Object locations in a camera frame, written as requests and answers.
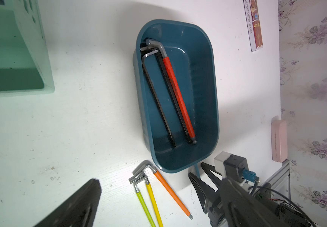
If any dark teal storage box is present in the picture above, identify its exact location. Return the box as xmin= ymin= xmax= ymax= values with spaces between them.
xmin=133 ymin=19 xmax=219 ymax=173

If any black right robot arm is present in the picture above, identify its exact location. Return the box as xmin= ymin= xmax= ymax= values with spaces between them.
xmin=189 ymin=163 xmax=316 ymax=227

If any green plastic desk organizer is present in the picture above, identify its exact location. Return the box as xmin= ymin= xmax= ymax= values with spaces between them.
xmin=0 ymin=1 xmax=55 ymax=97

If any aluminium mounting rail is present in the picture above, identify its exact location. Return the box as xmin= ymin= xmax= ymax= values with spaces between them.
xmin=260 ymin=159 xmax=291 ymax=199

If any large black hex key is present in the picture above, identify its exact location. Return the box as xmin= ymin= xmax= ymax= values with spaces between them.
xmin=141 ymin=45 xmax=191 ymax=143

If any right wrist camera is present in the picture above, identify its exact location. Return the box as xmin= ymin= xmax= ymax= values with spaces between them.
xmin=214 ymin=152 xmax=260 ymax=183

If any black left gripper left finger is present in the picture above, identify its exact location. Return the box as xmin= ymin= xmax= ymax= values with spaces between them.
xmin=36 ymin=178 xmax=101 ymax=227

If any thin black hex key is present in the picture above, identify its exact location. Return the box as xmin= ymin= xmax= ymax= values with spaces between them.
xmin=140 ymin=47 xmax=176 ymax=148

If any pink pencil case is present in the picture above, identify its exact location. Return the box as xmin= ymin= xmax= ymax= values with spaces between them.
xmin=271 ymin=120 xmax=288 ymax=163

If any blue handled hex key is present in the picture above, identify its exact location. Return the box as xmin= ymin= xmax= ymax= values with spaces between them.
xmin=194 ymin=163 xmax=201 ymax=179

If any red handled hex key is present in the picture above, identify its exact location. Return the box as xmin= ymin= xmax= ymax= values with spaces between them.
xmin=145 ymin=38 xmax=197 ymax=145

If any orange handled hex key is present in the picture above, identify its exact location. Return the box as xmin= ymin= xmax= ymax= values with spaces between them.
xmin=130 ymin=160 xmax=193 ymax=220

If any yellow handled hex key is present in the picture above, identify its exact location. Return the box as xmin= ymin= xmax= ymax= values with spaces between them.
xmin=133 ymin=174 xmax=164 ymax=227

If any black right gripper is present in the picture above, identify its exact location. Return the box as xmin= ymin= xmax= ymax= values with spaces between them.
xmin=188 ymin=162 xmax=226 ymax=227

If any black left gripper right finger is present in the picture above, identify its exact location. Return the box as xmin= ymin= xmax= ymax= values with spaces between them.
xmin=220 ymin=178 xmax=288 ymax=227

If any green handled hex key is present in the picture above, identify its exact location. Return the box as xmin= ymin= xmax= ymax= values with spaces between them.
xmin=129 ymin=174 xmax=155 ymax=227

